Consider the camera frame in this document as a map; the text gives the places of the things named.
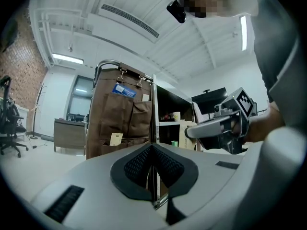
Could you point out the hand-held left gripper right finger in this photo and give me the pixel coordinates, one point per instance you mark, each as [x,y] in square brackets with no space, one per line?
[206,183]

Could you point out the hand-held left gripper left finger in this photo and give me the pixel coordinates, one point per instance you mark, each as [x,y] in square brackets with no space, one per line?
[100,195]

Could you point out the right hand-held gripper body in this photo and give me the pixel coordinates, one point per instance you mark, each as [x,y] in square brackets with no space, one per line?
[242,104]

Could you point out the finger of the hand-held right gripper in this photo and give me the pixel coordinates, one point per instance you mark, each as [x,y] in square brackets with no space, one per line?
[204,130]

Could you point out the beige paper packet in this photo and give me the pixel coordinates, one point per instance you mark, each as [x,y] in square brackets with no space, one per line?
[115,139]

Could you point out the brown fabric organizer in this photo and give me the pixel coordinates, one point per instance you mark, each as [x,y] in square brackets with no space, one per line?
[117,114]

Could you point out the person's right forearm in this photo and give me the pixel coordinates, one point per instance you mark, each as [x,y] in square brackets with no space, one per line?
[262,126]

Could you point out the brown housekeeping cart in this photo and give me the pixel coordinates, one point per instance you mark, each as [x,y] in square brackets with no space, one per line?
[168,97]

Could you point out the person's right hand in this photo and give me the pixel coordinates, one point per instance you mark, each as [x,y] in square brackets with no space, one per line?
[235,127]

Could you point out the cardboard box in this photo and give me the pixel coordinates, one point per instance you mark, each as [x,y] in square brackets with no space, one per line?
[185,138]

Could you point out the white cup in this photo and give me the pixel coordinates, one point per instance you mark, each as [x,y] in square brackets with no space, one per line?
[176,116]

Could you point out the black monitor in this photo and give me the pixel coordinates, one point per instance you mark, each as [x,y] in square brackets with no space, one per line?
[211,99]

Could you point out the black webcam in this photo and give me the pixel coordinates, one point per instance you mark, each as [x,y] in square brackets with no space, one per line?
[206,90]

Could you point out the small white box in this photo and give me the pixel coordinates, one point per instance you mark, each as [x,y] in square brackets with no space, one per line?
[145,97]

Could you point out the brown wooden cabinet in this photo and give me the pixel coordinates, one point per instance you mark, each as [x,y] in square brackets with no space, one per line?
[69,134]

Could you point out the person's dark shirt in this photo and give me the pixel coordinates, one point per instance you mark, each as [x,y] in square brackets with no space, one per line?
[280,44]

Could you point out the long ceiling light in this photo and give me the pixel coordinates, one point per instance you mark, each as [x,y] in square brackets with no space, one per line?
[67,58]
[244,32]

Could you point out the dark rolled mat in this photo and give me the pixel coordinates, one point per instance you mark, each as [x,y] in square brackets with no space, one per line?
[47,137]

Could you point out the metal clip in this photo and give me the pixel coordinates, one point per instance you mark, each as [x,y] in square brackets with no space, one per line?
[140,82]
[121,77]

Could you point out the blue booklet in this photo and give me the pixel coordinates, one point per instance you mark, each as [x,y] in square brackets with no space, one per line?
[124,90]

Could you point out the dark glass window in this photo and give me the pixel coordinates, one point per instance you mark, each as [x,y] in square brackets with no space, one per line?
[80,97]

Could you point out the black coat rack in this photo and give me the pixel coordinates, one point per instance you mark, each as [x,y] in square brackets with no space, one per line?
[36,114]

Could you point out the black office chair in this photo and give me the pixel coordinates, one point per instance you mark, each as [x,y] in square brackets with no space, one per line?
[9,126]

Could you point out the ceiling air conditioner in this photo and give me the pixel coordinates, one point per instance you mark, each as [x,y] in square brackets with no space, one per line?
[127,23]

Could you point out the black head-worn camera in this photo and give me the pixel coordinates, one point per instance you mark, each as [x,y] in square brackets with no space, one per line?
[177,11]

